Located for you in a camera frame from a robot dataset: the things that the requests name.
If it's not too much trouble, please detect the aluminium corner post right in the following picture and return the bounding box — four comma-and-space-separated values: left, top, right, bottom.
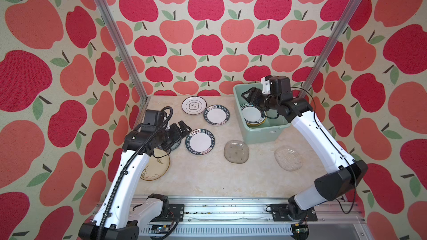
298, 0, 362, 99

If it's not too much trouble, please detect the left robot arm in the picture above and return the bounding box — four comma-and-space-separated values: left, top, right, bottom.
79, 106, 191, 240

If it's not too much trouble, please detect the yellow dotted scalloped plate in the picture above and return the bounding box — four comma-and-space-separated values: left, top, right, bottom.
246, 120, 265, 127

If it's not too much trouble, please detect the aluminium corner post left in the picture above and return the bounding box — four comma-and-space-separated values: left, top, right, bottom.
94, 0, 149, 104

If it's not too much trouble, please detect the white plate blue rim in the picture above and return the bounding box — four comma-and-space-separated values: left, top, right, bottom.
181, 96, 207, 116

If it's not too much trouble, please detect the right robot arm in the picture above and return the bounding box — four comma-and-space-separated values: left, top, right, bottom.
240, 76, 368, 221

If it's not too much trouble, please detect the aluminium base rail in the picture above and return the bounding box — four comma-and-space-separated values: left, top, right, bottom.
83, 196, 371, 240

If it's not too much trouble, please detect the white plate dark red-green rim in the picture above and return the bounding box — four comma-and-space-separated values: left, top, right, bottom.
240, 103, 266, 125

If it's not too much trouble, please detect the blue floral patterned plate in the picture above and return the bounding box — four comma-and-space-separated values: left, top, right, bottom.
159, 140, 181, 152

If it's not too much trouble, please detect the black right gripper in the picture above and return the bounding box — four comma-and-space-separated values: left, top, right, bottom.
242, 84, 281, 112

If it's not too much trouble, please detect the mint green plastic bin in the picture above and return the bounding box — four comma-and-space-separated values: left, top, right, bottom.
233, 83, 291, 144

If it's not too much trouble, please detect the clear glass round plate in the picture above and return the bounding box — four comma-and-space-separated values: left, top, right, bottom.
274, 146, 303, 172

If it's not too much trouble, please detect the clear glass square plate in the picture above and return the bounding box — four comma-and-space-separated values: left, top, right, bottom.
224, 140, 250, 164

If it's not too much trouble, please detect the aluminium corner post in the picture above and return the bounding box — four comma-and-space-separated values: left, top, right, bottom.
94, 0, 149, 104
298, 0, 362, 99

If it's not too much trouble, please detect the cream plate brown rim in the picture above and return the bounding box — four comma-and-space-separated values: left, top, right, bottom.
140, 149, 171, 181

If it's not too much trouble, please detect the green rim plate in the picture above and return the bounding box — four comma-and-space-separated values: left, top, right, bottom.
203, 104, 230, 126
185, 128, 216, 156

